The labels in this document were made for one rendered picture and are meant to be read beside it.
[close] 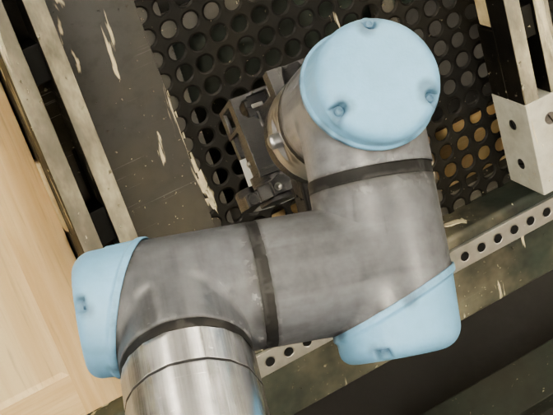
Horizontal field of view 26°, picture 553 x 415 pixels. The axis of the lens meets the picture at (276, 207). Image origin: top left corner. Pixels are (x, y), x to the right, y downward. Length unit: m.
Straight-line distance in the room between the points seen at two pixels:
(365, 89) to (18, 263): 0.70
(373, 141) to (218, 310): 0.13
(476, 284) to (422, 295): 0.85
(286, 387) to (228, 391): 0.83
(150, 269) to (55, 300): 0.66
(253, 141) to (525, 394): 1.41
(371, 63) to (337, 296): 0.13
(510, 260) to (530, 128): 0.18
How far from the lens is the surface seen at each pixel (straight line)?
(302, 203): 0.84
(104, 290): 0.66
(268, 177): 0.87
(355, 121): 0.66
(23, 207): 1.28
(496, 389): 2.21
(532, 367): 2.24
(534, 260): 1.57
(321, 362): 1.45
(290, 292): 0.67
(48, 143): 1.21
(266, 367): 1.41
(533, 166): 1.51
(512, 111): 1.49
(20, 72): 1.18
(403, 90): 0.67
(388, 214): 0.68
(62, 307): 1.33
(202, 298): 0.65
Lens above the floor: 2.15
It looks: 57 degrees down
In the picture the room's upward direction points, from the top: straight up
